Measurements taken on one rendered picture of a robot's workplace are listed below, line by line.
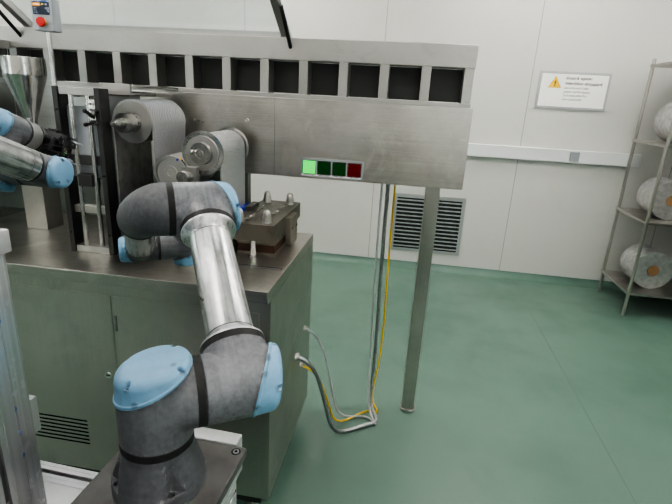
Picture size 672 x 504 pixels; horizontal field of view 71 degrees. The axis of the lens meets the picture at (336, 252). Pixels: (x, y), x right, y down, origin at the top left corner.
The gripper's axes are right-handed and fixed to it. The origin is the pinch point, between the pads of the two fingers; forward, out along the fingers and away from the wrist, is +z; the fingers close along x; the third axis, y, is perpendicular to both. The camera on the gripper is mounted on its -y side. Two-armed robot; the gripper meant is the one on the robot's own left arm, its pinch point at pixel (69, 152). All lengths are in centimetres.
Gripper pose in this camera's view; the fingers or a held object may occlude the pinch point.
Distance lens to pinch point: 169.1
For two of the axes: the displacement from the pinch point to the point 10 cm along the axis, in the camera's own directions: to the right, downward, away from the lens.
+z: 0.4, 0.2, 10.0
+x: 2.8, -9.6, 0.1
